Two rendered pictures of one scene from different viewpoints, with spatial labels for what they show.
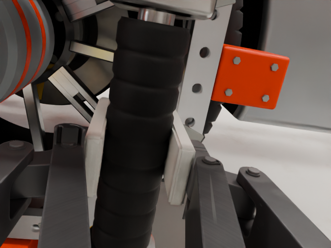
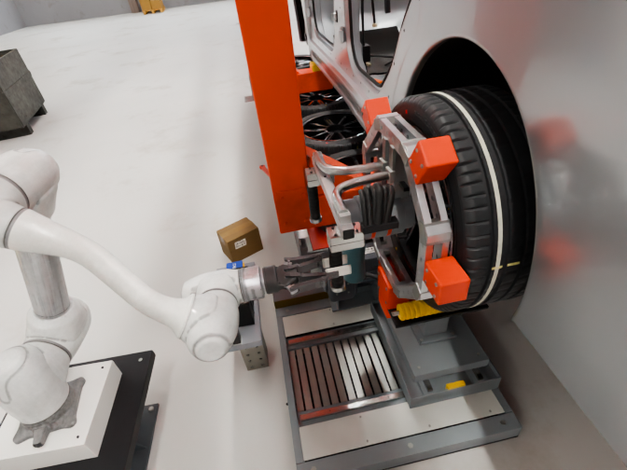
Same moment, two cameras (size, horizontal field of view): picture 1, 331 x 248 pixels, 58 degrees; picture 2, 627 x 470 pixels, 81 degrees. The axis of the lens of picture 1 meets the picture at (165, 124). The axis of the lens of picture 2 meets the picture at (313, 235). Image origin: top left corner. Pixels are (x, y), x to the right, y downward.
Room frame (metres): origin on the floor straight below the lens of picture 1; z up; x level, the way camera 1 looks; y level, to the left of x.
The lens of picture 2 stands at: (0.15, -0.73, 1.53)
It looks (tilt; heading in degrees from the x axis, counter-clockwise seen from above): 38 degrees down; 94
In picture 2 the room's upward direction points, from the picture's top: 7 degrees counter-clockwise
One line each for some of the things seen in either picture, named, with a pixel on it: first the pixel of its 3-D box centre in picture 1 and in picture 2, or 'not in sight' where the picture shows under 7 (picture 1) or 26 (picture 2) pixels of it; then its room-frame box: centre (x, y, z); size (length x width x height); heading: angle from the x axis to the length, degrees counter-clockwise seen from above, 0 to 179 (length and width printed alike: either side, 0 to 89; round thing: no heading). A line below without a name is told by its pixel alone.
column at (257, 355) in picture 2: not in sight; (248, 332); (-0.25, 0.30, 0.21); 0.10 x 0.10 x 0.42; 10
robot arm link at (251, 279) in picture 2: not in sight; (253, 283); (-0.07, -0.02, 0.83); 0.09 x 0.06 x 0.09; 100
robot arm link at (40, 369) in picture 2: not in sight; (26, 379); (-0.83, -0.09, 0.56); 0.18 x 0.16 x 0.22; 92
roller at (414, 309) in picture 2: not in sight; (433, 305); (0.48, 0.12, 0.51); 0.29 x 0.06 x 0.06; 10
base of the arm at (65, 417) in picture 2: not in sight; (46, 410); (-0.83, -0.12, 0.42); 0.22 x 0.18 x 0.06; 106
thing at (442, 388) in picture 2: not in sight; (427, 339); (0.52, 0.25, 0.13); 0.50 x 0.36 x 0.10; 100
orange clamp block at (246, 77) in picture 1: (241, 74); (444, 280); (0.42, -0.09, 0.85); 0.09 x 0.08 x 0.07; 100
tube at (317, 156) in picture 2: not in sight; (348, 150); (0.22, 0.30, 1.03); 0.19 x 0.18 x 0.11; 10
